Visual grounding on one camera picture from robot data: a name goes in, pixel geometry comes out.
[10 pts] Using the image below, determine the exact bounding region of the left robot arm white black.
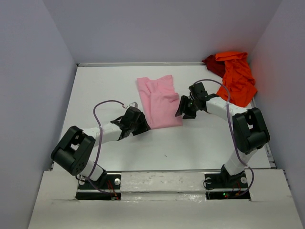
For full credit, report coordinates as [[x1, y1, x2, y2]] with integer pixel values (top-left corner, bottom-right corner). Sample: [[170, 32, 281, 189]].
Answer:
[[51, 106, 150, 188]]

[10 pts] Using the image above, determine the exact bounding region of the pink t shirt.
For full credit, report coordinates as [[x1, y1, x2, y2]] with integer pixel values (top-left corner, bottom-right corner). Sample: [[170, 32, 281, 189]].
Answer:
[[137, 75, 183, 129]]

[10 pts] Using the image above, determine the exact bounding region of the dark red t shirt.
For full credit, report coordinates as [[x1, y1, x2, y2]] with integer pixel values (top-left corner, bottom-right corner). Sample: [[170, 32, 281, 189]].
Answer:
[[202, 55, 225, 78]]

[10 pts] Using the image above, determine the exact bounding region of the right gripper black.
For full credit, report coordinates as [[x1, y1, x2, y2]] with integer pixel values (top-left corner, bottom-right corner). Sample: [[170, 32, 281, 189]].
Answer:
[[174, 95, 198, 119]]

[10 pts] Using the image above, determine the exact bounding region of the orange t shirt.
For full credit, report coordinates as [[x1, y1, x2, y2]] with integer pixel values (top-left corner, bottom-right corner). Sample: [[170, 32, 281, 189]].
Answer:
[[215, 51, 257, 107]]

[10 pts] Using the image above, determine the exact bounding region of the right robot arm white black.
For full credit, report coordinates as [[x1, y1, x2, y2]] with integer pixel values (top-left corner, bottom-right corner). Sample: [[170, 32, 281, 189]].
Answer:
[[175, 80, 270, 187]]

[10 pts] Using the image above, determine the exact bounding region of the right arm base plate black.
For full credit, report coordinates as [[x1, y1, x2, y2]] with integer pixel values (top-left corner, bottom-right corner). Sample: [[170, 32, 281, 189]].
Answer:
[[203, 172, 251, 200]]

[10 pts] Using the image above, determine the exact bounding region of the metal rail table back edge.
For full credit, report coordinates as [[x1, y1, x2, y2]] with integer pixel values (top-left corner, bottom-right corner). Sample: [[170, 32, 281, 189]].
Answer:
[[76, 62, 204, 67]]

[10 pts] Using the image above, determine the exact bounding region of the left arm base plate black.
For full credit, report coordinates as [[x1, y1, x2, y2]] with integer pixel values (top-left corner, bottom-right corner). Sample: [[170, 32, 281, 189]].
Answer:
[[75, 172, 122, 201]]

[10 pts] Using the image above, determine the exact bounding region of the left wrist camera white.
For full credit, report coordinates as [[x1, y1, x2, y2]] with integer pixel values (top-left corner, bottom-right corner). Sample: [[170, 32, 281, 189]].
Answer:
[[122, 102, 138, 109]]

